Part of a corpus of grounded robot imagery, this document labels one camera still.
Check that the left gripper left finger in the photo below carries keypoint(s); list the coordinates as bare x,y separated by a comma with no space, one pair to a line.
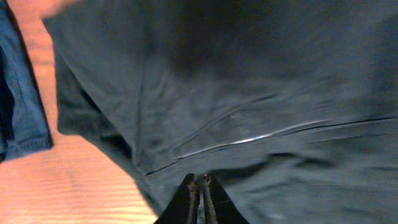
183,207

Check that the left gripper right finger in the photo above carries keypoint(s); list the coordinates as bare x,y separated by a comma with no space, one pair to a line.
218,206

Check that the black shorts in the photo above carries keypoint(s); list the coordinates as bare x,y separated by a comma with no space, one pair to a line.
291,104

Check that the folded navy blue garment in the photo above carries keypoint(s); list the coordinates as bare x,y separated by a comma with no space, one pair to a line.
24,128

